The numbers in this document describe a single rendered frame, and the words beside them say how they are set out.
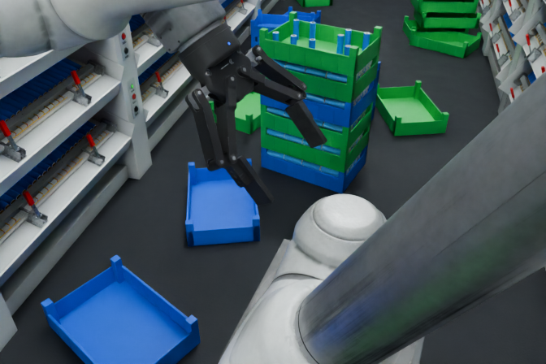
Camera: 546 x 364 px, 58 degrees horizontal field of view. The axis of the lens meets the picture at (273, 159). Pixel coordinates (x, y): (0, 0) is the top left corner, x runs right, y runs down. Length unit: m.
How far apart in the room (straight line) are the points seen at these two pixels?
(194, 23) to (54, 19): 0.18
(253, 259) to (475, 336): 0.57
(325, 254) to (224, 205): 0.86
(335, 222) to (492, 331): 0.68
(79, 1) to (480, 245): 0.38
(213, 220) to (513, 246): 1.19
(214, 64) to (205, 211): 0.94
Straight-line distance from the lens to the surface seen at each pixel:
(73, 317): 1.32
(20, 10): 0.49
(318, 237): 0.70
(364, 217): 0.73
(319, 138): 0.71
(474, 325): 1.31
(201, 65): 0.62
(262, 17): 2.76
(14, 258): 1.27
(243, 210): 1.51
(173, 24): 0.61
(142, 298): 1.30
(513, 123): 0.35
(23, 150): 1.22
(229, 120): 0.61
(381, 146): 1.85
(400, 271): 0.42
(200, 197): 1.57
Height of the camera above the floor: 0.96
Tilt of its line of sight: 34 degrees down
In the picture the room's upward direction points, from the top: straight up
